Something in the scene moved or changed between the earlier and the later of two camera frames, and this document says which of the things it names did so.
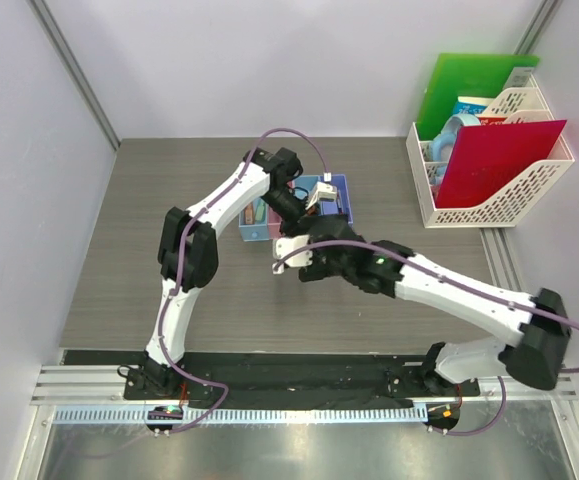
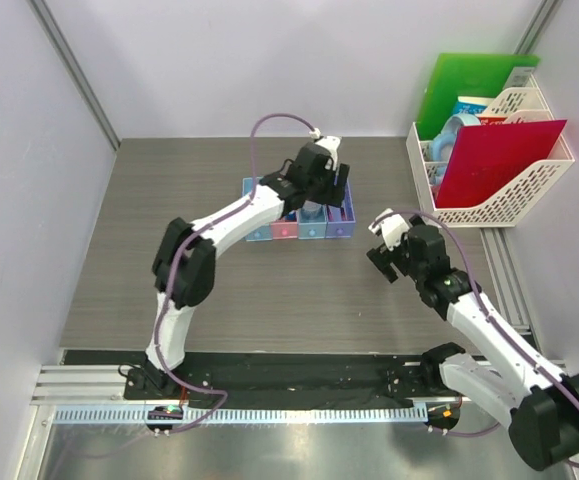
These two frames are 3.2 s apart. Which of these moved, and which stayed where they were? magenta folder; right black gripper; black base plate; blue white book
Moved: right black gripper
Stayed: magenta folder; blue white book; black base plate
